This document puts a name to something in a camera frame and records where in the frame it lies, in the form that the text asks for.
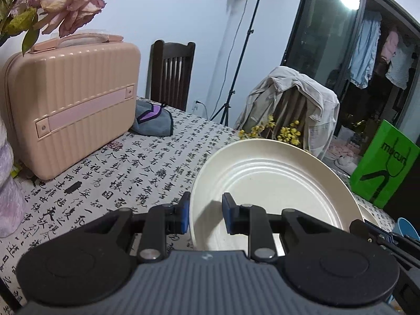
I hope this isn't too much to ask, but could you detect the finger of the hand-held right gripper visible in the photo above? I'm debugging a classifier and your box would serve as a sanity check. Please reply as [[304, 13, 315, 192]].
[[349, 219, 420, 265]]

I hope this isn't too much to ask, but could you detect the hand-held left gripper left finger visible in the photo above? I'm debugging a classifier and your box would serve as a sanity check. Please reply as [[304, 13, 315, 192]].
[[80, 192, 191, 265]]

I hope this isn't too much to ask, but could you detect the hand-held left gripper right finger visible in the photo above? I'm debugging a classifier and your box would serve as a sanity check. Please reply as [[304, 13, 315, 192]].
[[222, 193, 329, 264]]

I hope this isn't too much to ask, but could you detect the cream ribbed plate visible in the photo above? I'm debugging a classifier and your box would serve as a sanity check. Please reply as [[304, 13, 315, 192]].
[[190, 139, 364, 251], [354, 200, 383, 227]]

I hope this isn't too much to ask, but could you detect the blue bowl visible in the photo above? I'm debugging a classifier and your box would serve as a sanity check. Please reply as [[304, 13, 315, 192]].
[[394, 217, 420, 242]]

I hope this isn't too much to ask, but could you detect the green paper bag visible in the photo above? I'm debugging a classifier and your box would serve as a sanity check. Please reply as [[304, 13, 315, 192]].
[[349, 120, 420, 209]]

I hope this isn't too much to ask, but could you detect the grey and purple cloth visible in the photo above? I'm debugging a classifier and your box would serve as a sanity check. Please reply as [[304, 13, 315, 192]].
[[129, 100, 174, 137]]

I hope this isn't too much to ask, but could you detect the yellow flower branch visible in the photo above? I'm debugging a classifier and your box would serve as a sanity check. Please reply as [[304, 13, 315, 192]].
[[238, 115, 302, 146]]

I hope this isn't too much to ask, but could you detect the wooden chair under jacket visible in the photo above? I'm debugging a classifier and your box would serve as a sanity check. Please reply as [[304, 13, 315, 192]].
[[274, 87, 312, 138]]

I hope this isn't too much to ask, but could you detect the dark wooden chair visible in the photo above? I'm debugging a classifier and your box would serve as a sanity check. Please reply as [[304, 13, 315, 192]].
[[145, 39, 196, 112]]

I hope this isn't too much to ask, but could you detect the beige jacket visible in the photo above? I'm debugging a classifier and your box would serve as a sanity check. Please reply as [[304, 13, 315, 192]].
[[234, 66, 340, 160]]

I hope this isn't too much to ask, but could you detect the hanging white garment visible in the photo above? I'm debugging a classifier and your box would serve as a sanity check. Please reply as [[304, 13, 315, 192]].
[[385, 41, 416, 90]]

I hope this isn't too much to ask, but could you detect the pink ribbed suitcase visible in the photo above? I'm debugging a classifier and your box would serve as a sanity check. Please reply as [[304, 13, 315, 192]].
[[0, 32, 141, 181]]

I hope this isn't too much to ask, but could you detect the hanging light blue shirt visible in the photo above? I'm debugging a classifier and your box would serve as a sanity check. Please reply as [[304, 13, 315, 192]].
[[348, 11, 383, 89]]

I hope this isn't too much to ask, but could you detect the fuzzy purple garment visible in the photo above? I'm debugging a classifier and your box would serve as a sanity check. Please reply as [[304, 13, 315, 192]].
[[0, 118, 27, 238]]

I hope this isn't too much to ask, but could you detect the studio light on tripod stand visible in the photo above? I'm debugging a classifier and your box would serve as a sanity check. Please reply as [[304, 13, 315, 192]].
[[210, 0, 275, 126]]

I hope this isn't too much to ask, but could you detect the hanging pink garment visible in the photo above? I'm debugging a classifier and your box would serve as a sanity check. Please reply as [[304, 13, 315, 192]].
[[382, 29, 399, 63]]

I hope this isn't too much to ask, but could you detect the dark sliding glass door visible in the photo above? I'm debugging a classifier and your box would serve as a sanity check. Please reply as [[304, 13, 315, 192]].
[[280, 0, 420, 158]]

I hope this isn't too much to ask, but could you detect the dried pink flower bouquet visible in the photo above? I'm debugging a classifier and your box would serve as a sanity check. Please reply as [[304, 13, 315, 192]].
[[0, 0, 107, 56]]

